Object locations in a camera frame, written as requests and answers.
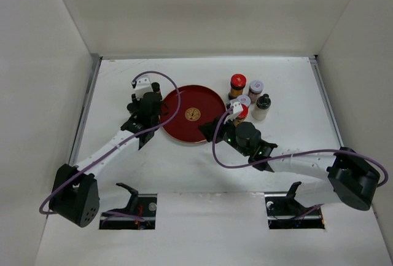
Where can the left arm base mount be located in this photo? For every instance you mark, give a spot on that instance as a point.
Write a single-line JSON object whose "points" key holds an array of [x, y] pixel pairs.
{"points": [[138, 214]]}

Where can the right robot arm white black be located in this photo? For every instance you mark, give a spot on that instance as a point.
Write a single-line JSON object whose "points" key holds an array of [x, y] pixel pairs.
{"points": [[341, 176]]}

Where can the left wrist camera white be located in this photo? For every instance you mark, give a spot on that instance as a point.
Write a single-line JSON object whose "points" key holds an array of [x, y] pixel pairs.
{"points": [[141, 85]]}

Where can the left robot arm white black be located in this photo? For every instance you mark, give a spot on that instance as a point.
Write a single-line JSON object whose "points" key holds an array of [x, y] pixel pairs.
{"points": [[75, 193]]}

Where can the small red lid jar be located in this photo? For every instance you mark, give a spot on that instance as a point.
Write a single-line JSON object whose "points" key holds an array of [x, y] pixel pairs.
{"points": [[242, 116]]}

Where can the white bottle black cap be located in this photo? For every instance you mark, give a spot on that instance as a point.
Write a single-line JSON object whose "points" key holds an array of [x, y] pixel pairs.
{"points": [[261, 107]]}

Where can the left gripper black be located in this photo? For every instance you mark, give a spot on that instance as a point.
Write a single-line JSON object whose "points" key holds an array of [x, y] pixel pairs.
{"points": [[136, 102]]}

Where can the red lid sauce jar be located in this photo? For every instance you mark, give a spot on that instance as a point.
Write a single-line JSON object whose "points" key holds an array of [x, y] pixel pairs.
{"points": [[237, 85]]}

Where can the yellow label brown bottle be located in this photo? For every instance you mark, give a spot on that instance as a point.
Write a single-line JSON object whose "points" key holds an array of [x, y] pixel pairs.
{"points": [[156, 89]]}

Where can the small white lid jar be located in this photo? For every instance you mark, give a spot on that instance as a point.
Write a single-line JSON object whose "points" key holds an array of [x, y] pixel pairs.
{"points": [[245, 100]]}

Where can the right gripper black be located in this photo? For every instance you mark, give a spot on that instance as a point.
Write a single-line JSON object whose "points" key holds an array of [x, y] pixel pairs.
{"points": [[206, 129]]}

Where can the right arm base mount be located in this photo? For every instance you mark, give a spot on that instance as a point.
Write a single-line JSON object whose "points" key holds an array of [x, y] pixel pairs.
{"points": [[285, 213]]}

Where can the round red tray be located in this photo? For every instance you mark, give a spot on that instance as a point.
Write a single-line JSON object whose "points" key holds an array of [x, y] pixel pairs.
{"points": [[195, 106]]}

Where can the white lid spice jar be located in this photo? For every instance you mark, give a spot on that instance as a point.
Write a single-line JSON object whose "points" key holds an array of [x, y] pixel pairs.
{"points": [[255, 90]]}

